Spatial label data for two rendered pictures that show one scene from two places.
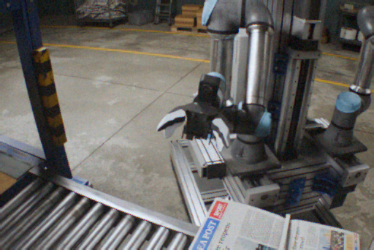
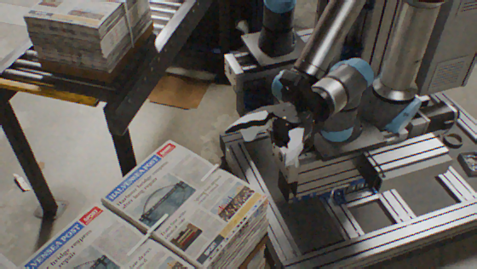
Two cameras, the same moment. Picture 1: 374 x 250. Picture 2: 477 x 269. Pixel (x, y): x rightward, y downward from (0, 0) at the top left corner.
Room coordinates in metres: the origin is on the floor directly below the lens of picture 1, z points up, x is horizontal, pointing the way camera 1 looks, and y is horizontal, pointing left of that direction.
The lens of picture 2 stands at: (0.69, -1.77, 1.83)
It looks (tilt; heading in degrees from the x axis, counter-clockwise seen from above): 45 degrees down; 83
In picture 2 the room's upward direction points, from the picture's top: straight up
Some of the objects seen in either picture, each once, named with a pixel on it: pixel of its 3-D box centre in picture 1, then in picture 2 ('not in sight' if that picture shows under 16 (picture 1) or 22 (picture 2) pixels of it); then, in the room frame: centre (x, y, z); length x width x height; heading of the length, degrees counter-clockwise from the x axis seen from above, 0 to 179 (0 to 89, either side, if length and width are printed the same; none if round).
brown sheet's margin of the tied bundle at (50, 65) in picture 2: not in sight; (85, 59); (0.31, -0.29, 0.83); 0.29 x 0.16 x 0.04; 156
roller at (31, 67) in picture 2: not in sight; (69, 76); (0.24, -0.31, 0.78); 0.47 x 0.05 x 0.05; 156
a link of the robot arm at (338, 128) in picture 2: not in sight; (332, 113); (1.01, -1.00, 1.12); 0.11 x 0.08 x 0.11; 129
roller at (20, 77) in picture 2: not in sight; (60, 86); (0.21, -0.37, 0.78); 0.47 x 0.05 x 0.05; 156
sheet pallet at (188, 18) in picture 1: (201, 18); not in sight; (7.19, -0.35, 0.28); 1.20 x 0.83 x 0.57; 66
